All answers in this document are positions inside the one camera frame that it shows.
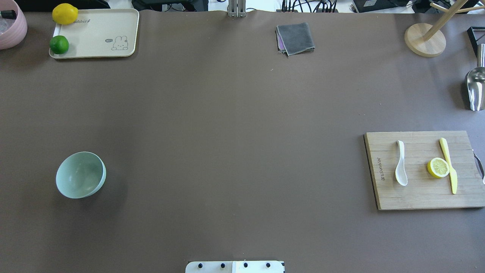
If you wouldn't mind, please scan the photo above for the grey folded cloth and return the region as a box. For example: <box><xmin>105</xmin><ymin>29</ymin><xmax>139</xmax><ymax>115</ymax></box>
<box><xmin>275</xmin><ymin>22</ymin><xmax>315</xmax><ymax>56</ymax></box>

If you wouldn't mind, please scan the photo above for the beige cartoon tray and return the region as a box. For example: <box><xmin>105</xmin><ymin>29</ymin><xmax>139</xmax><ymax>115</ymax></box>
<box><xmin>49</xmin><ymin>9</ymin><xmax>140</xmax><ymax>59</ymax></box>

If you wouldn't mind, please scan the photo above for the pink bowl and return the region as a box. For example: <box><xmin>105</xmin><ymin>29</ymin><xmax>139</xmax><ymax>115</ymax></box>
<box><xmin>0</xmin><ymin>0</ymin><xmax>27</xmax><ymax>50</ymax></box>

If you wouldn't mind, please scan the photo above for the yellow lemon half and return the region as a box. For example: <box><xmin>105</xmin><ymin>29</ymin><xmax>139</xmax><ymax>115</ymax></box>
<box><xmin>427</xmin><ymin>157</ymin><xmax>450</xmax><ymax>179</ymax></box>

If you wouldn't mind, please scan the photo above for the aluminium frame post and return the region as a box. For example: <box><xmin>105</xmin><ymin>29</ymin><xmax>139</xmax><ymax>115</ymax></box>
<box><xmin>227</xmin><ymin>0</ymin><xmax>246</xmax><ymax>17</ymax></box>

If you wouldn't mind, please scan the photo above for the green lime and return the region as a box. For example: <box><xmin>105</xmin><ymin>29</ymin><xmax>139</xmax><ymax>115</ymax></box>
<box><xmin>50</xmin><ymin>36</ymin><xmax>70</xmax><ymax>54</ymax></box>

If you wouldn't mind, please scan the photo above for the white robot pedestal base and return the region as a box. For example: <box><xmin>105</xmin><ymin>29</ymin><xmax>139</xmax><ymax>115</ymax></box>
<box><xmin>185</xmin><ymin>260</ymin><xmax>285</xmax><ymax>273</ymax></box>

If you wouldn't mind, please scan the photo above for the light green bowl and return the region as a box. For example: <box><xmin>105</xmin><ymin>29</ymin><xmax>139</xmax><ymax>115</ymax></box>
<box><xmin>55</xmin><ymin>151</ymin><xmax>107</xmax><ymax>199</ymax></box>

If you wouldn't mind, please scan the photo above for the wooden cup rack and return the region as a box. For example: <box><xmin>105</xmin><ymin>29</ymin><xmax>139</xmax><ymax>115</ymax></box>
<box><xmin>405</xmin><ymin>0</ymin><xmax>485</xmax><ymax>58</ymax></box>

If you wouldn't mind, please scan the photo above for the white ceramic spoon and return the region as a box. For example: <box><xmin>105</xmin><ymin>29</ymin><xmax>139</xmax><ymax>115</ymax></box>
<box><xmin>395</xmin><ymin>140</ymin><xmax>408</xmax><ymax>186</ymax></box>

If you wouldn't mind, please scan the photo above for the metal scoop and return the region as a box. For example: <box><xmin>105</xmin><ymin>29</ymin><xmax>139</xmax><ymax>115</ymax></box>
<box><xmin>465</xmin><ymin>44</ymin><xmax>485</xmax><ymax>111</ymax></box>

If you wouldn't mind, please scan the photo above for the yellow plastic knife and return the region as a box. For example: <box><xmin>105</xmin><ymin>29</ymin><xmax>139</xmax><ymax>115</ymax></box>
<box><xmin>439</xmin><ymin>138</ymin><xmax>458</xmax><ymax>194</ymax></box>

